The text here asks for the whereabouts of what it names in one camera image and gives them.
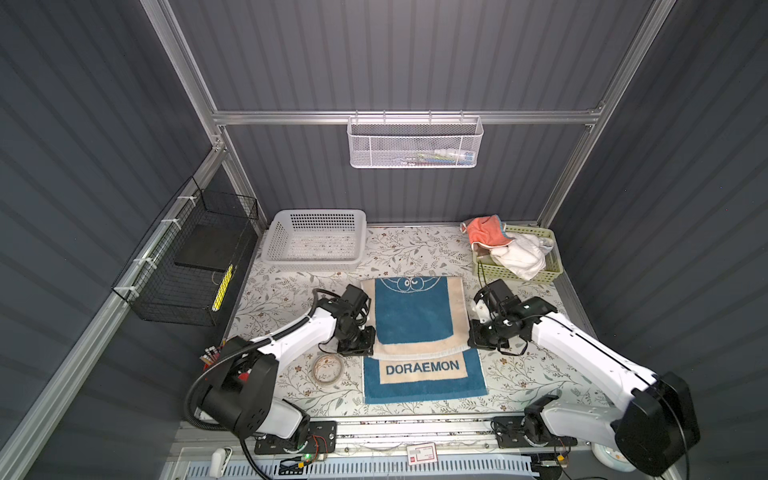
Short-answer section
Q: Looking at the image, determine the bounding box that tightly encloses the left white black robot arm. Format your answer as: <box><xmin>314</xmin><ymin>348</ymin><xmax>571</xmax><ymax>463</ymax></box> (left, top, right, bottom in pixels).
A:
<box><xmin>183</xmin><ymin>284</ymin><xmax>375</xmax><ymax>446</ymax></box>

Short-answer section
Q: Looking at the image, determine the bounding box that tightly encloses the green perforated plastic basket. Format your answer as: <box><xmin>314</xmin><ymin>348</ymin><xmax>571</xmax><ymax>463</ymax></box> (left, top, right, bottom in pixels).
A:
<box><xmin>472</xmin><ymin>224</ymin><xmax>563</xmax><ymax>284</ymax></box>

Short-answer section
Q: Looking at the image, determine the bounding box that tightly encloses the white round clock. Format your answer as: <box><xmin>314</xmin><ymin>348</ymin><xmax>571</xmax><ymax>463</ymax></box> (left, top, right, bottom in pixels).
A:
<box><xmin>591</xmin><ymin>443</ymin><xmax>636</xmax><ymax>473</ymax></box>

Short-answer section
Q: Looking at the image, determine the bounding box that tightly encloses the white plastic laundry basket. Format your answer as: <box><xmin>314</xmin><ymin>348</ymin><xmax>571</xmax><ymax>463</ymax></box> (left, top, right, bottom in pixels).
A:
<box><xmin>261</xmin><ymin>209</ymin><xmax>367</xmax><ymax>271</ymax></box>

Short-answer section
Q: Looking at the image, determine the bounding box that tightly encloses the clear tape roll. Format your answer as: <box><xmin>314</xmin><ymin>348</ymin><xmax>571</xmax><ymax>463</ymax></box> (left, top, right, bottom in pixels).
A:
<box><xmin>310</xmin><ymin>353</ymin><xmax>345</xmax><ymax>387</ymax></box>

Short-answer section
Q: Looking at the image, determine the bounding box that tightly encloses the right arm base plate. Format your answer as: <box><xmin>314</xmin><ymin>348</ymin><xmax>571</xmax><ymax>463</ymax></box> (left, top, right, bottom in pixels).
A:
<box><xmin>490</xmin><ymin>415</ymin><xmax>578</xmax><ymax>448</ymax></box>

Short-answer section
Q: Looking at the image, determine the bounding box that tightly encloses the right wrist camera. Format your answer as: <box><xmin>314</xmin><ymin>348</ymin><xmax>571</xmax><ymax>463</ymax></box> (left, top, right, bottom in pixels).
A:
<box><xmin>473</xmin><ymin>300</ymin><xmax>491</xmax><ymax>323</ymax></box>

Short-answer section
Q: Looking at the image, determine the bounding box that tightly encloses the orange towel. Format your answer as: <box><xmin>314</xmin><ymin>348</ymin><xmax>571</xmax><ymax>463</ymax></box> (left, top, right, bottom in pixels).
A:
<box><xmin>460</xmin><ymin>215</ymin><xmax>513</xmax><ymax>250</ymax></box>

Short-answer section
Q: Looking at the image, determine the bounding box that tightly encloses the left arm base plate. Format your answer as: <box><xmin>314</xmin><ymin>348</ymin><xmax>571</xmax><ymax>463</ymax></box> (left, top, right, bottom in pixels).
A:
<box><xmin>253</xmin><ymin>420</ymin><xmax>338</xmax><ymax>455</ymax></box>

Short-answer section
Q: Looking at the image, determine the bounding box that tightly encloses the black corrugated cable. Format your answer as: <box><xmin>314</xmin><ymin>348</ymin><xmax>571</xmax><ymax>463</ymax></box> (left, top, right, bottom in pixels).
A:
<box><xmin>182</xmin><ymin>287</ymin><xmax>340</xmax><ymax>480</ymax></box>

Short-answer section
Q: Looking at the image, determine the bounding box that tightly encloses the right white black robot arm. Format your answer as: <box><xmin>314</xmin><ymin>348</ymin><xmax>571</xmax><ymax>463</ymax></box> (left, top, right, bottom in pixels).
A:
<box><xmin>469</xmin><ymin>280</ymin><xmax>701</xmax><ymax>478</ymax></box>

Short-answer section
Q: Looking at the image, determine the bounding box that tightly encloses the red pencil cup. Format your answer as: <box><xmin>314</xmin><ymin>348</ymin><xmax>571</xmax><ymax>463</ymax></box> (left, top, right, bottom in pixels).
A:
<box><xmin>199</xmin><ymin>345</ymin><xmax>224</xmax><ymax>369</ymax></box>

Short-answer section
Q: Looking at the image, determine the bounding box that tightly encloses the white towel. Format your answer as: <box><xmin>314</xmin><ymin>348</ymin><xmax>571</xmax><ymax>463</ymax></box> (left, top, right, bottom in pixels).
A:
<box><xmin>489</xmin><ymin>233</ymin><xmax>555</xmax><ymax>281</ymax></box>

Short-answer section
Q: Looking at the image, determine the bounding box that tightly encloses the white wire wall basket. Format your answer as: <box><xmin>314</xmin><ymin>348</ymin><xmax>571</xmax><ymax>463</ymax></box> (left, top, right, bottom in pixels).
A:
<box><xmin>346</xmin><ymin>114</ymin><xmax>484</xmax><ymax>169</ymax></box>

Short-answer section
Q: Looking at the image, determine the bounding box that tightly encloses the black wire wall basket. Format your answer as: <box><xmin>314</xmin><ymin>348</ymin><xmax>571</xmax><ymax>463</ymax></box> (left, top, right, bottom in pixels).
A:
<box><xmin>113</xmin><ymin>182</ymin><xmax>259</xmax><ymax>327</ymax></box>

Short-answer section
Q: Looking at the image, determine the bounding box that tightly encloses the red white label card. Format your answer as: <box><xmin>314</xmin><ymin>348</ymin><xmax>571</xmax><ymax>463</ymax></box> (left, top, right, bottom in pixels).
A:
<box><xmin>406</xmin><ymin>443</ymin><xmax>438</xmax><ymax>466</ymax></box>

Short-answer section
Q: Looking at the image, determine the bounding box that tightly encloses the blue beige Doraemon towel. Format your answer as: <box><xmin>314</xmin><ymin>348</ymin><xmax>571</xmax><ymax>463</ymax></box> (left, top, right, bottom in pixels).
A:
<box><xmin>361</xmin><ymin>276</ymin><xmax>488</xmax><ymax>405</ymax></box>

